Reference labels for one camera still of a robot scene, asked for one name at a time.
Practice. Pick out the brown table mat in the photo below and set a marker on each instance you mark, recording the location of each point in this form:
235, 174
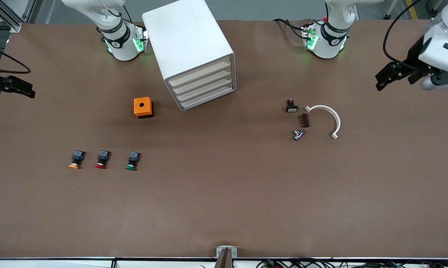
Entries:
224, 193

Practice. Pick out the brown terminal block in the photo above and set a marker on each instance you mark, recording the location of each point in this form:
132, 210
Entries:
305, 121

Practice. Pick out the white drawer cabinet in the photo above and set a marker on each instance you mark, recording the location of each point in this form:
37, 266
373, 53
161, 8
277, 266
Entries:
186, 37

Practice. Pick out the red push button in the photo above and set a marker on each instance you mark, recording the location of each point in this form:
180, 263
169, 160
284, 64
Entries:
103, 156

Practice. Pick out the silver key switch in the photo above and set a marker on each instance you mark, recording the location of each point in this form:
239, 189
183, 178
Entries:
298, 134

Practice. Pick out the grey stand leg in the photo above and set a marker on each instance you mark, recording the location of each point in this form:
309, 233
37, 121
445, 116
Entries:
391, 9

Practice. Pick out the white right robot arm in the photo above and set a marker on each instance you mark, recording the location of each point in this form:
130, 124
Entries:
121, 46

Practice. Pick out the yellow push button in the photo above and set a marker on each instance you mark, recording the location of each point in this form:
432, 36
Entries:
77, 156

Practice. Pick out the white curved bracket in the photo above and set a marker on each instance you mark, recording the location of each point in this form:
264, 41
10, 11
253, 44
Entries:
338, 122

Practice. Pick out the black switch with white face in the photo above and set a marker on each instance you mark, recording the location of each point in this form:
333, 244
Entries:
291, 107

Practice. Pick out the orange box with hole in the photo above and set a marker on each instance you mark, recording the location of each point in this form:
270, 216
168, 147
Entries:
142, 106

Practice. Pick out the grey metal bracket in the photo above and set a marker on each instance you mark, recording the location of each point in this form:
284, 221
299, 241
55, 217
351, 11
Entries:
220, 250

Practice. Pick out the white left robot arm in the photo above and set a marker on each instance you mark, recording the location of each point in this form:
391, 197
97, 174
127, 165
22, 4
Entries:
326, 44

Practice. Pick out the aluminium frame post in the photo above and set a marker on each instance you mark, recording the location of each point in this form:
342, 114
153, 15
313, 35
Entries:
15, 28

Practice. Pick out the white plastic drawer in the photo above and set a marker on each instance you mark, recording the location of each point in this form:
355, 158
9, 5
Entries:
205, 88
202, 80
208, 96
200, 73

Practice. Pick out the green push button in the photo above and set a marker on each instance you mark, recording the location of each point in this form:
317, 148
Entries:
133, 158

